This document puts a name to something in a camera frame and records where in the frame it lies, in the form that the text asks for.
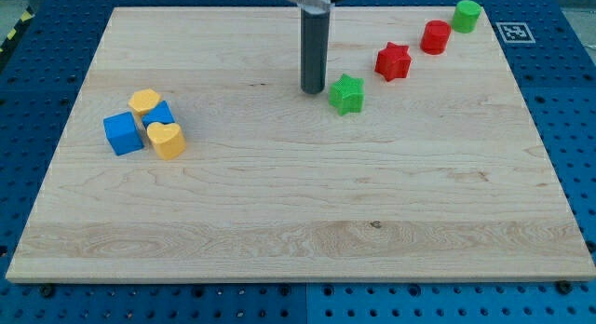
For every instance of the small blue block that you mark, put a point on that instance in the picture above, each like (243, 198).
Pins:
(160, 114)

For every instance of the light wooden board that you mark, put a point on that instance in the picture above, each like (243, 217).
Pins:
(442, 176)

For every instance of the yellow heart block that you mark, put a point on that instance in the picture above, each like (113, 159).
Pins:
(167, 140)

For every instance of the white fiducial marker tag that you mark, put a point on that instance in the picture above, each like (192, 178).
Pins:
(513, 32)

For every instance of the green cylinder block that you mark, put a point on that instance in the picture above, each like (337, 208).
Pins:
(465, 17)

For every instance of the red star block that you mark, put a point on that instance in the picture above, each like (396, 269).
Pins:
(393, 62)

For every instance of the green star block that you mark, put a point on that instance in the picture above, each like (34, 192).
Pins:
(346, 95)

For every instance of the red cylinder block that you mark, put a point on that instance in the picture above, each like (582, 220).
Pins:
(435, 37)

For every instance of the yellow hexagon block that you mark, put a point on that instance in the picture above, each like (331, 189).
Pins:
(143, 101)

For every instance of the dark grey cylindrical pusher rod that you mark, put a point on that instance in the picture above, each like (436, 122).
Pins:
(314, 48)

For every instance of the black yellow hazard tape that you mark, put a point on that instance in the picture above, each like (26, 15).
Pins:
(16, 33)

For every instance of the blue cube block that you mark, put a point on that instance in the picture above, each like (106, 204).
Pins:
(122, 134)

